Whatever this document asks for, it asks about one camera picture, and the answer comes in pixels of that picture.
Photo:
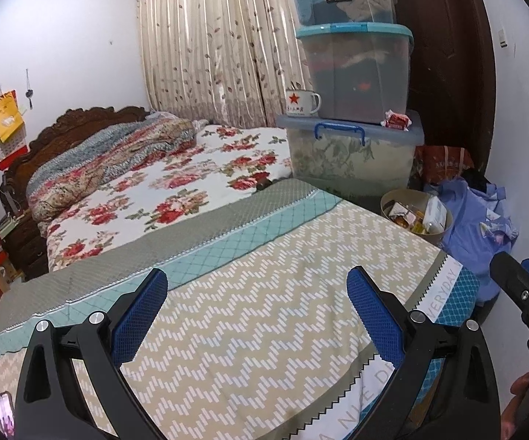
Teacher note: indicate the beige trash bin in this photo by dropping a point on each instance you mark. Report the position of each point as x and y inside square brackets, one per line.
[419, 213]

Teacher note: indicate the folded patterned blanket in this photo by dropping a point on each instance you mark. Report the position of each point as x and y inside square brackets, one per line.
[110, 153]

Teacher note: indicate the right hand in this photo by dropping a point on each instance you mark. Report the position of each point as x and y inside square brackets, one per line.
[509, 416]

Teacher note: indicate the yellow red wall calendar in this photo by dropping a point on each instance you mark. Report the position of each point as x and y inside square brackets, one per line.
[13, 134]

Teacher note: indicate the white enamel star mug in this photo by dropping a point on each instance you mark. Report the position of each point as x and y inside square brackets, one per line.
[302, 103]

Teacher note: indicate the red small packet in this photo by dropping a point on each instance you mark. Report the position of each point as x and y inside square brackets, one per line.
[396, 121]

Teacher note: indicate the floral bed sheet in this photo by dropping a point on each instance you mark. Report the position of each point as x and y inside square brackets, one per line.
[225, 165]

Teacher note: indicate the beige leaf-pattern curtain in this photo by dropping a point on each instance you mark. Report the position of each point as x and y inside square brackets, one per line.
[230, 61]

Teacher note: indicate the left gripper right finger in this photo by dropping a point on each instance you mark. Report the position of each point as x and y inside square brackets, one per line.
[465, 403]

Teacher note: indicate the hanging keys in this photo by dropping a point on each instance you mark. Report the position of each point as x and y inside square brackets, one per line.
[29, 91]

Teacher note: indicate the smartphone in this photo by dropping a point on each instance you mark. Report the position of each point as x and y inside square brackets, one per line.
[7, 420]

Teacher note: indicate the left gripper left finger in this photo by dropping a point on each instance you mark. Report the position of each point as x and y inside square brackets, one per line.
[50, 403]

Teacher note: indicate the blue-lid clear storage box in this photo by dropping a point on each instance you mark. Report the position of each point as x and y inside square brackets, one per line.
[351, 159]

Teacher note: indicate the dark wooden door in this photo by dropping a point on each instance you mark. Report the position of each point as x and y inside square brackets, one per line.
[453, 77]

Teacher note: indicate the blue cloth bundle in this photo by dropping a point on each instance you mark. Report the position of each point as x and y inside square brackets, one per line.
[480, 229]

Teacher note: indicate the zigzag patterned bed quilt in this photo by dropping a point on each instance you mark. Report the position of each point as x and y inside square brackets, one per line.
[257, 338]

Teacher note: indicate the teal-lid storage box middle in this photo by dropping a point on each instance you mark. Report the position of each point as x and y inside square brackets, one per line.
[360, 70]

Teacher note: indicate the orange red snack bags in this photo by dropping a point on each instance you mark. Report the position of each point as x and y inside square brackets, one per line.
[440, 163]

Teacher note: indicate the carved wooden headboard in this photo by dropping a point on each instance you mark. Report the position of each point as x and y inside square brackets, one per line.
[77, 137]

